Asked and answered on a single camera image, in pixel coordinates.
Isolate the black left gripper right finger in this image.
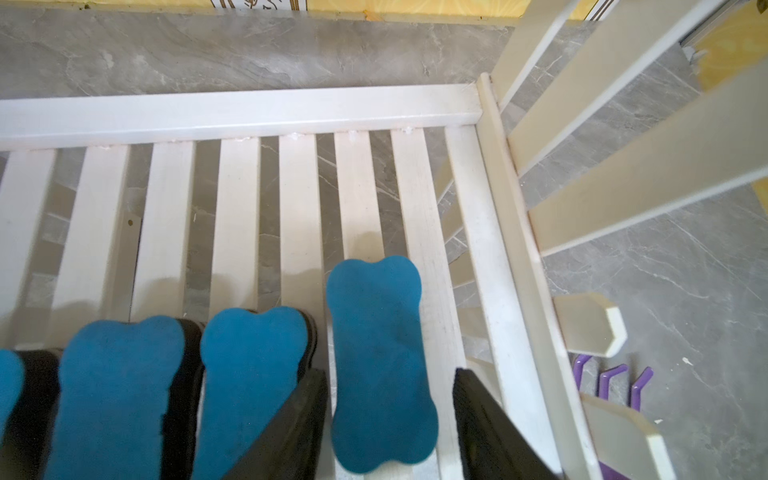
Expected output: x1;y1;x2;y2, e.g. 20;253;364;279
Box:
452;368;556;479

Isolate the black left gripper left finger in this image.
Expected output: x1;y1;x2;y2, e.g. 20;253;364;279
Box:
224;368;328;479

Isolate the blue eraser bottom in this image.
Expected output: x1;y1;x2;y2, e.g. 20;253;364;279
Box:
42;316;203;479
1;349;60;479
191;307;317;479
326;256;439;474

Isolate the white slatted wooden shelf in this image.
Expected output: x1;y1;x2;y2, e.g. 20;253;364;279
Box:
1;1;767;479

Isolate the purple garden fork pink handle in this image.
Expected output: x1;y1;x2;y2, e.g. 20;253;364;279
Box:
571;353;655;480

